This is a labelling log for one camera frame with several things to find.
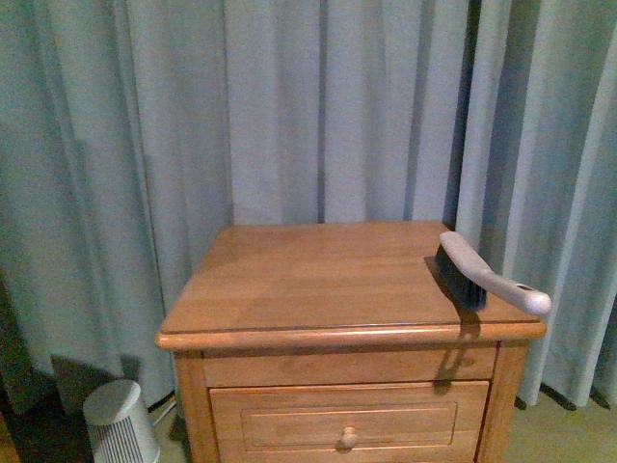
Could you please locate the white handled black brush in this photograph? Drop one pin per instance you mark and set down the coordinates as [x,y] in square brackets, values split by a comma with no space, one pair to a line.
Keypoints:
[469,279]

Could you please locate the white ribbed trash bin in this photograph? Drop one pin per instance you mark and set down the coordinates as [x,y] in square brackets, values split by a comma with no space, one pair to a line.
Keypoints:
[119,425]

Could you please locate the wooden nightstand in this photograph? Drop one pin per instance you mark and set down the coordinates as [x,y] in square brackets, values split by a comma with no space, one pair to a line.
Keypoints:
[285,335]

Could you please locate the light blue curtain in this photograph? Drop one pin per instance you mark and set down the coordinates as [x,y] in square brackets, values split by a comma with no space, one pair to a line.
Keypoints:
[132,131]

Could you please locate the wooden drawer knob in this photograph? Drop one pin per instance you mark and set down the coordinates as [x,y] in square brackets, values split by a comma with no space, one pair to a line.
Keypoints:
[348,439]

